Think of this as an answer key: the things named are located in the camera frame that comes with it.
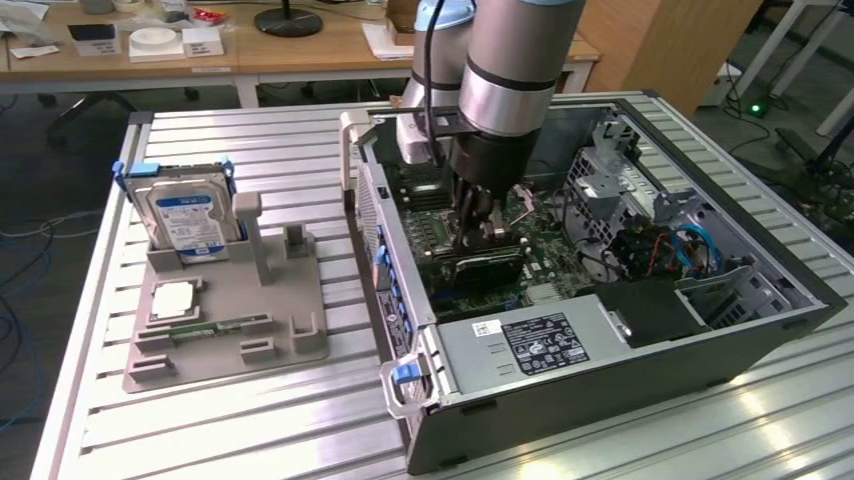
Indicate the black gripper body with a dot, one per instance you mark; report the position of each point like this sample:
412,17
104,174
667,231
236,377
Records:
494,160

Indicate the black graphics card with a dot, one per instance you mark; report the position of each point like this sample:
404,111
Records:
487,267

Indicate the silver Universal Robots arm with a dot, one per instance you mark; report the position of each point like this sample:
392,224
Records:
514,60

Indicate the metal socket cover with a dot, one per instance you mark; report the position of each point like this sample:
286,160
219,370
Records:
523,202

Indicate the green motherboard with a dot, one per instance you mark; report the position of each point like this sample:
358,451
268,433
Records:
554,260

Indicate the metal disk bay cage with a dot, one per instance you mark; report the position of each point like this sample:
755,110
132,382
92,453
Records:
600,200

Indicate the white paper stack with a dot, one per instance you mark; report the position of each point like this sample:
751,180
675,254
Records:
383,42

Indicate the grey power supply unit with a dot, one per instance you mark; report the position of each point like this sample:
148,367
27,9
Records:
480,360

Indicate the open cardboard box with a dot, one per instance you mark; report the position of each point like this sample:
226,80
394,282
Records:
400,20

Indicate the blue case latch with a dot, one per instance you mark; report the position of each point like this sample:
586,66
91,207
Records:
404,373

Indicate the wooden cabinet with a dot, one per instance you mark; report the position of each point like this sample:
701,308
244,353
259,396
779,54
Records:
667,50

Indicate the grey parts rack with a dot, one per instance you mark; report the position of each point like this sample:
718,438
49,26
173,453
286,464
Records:
227,310

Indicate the black round lamp base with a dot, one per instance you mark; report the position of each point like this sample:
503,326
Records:
288,22

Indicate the hard disk with blue label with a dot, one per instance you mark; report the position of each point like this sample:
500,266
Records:
187,215

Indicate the black open PC case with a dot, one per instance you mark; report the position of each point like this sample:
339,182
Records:
600,400

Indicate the green RAM stick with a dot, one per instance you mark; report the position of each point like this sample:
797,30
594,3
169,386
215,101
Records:
214,330

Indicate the silver CPU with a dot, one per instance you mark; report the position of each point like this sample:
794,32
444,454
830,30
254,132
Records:
172,300

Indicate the blue disk caddy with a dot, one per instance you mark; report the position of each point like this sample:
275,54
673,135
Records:
141,170

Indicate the black floor stand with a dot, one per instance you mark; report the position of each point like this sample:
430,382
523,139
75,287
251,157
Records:
823,155

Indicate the small white box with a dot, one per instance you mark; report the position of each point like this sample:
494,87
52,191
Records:
202,42

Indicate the red packet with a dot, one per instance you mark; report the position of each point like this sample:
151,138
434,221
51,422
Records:
207,16

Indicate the white square bowl box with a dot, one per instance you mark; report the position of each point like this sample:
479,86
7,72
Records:
156,45

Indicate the wooden desk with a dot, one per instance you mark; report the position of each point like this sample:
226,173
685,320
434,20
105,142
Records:
133,70

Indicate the black office chair base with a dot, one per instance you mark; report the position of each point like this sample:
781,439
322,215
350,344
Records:
100,102

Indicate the white box with black top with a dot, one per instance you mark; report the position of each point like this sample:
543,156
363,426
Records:
93,37

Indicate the white paper slip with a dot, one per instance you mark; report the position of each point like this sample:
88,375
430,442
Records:
33,51

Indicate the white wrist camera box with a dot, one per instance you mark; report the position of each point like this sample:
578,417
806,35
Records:
415,142

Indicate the white table frame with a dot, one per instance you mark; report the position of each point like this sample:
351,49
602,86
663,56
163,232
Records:
787,45

